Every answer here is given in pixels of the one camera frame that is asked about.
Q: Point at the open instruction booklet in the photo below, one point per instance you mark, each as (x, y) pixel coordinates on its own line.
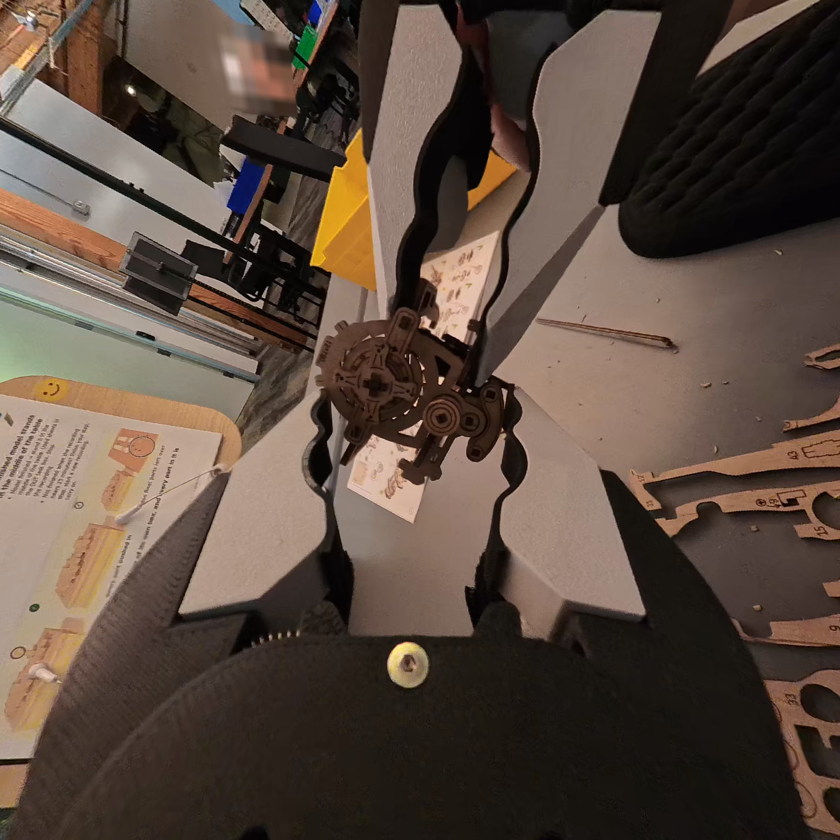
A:
(387, 492)

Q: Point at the partly built wooden model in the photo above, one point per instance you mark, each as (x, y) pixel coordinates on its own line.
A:
(374, 387)

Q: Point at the blue plastic bin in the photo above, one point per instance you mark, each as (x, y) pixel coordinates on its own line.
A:
(248, 187)

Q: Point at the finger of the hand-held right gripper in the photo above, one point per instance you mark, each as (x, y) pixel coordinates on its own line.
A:
(413, 98)
(577, 164)

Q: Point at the yellow smiley sticker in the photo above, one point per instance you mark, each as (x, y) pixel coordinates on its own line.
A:
(51, 390)

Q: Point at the thin wooden strip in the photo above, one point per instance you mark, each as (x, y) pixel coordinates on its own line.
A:
(604, 331)

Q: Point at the grey wall-mounted box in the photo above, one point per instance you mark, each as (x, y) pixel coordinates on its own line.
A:
(157, 272)

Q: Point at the yellow plastic bin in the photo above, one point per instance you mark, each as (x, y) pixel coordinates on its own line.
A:
(341, 223)

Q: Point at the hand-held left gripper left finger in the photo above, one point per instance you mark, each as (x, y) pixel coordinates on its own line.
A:
(262, 525)

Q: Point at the person's right hand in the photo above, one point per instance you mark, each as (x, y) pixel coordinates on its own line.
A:
(510, 148)

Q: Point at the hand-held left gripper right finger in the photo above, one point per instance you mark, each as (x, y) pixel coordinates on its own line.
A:
(571, 525)

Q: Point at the black quilted cushion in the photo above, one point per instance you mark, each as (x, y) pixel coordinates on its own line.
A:
(741, 164)

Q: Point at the printed task instruction sheet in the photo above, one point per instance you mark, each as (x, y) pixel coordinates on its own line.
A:
(98, 525)

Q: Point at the laser-cut plywood parts sheet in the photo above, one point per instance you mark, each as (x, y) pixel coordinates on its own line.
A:
(741, 502)

